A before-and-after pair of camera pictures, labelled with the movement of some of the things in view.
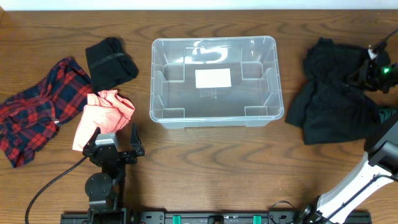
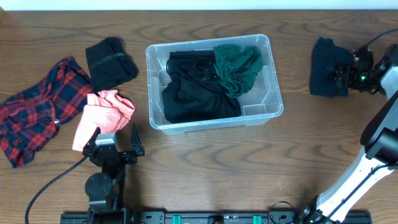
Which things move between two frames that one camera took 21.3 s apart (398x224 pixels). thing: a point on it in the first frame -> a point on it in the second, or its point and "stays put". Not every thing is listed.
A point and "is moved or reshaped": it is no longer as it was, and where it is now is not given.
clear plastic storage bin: [216, 82] stays put
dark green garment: [385, 114] is moved or reshaped
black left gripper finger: [91, 142] stays put
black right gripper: [365, 74] stays put
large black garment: [328, 107] -> [194, 90]
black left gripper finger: [135, 141] stays put
